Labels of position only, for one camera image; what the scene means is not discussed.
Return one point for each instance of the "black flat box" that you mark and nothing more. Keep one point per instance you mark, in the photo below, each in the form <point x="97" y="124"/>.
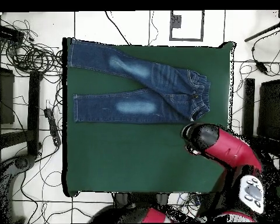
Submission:
<point x="7" y="31"/>

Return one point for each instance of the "black stand bar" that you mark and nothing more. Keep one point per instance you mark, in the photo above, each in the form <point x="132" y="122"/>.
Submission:
<point x="33" y="112"/>
<point x="249" y="105"/>

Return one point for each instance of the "grey square frame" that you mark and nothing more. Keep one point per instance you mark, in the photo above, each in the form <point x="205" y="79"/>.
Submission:
<point x="186" y="39"/>

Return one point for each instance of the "black power strip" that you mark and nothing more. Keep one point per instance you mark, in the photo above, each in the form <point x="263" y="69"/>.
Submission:
<point x="52" y="126"/>

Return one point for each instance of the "dark square case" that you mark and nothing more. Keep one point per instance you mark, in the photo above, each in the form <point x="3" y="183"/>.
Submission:
<point x="270" y="109"/>
<point x="4" y="98"/>

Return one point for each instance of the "black power adapter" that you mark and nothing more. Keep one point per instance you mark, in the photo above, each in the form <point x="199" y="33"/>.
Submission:
<point x="261" y="67"/>

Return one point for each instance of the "grey wheeled stand leg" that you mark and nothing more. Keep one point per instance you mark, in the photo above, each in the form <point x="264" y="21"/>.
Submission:
<point x="21" y="163"/>

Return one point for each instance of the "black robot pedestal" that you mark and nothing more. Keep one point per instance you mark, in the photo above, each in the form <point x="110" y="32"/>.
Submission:
<point x="140" y="199"/>

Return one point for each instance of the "blue denim jeans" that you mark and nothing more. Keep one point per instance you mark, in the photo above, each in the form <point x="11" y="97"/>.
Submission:
<point x="165" y="93"/>

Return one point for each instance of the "black tripod leg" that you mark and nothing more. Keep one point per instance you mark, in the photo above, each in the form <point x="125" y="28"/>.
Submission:
<point x="259" y="35"/>

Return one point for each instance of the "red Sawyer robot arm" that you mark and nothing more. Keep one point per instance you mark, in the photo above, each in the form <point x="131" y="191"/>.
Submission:
<point x="224" y="147"/>

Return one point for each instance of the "dark green table cloth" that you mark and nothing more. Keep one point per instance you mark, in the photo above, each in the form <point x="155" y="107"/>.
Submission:
<point x="130" y="158"/>

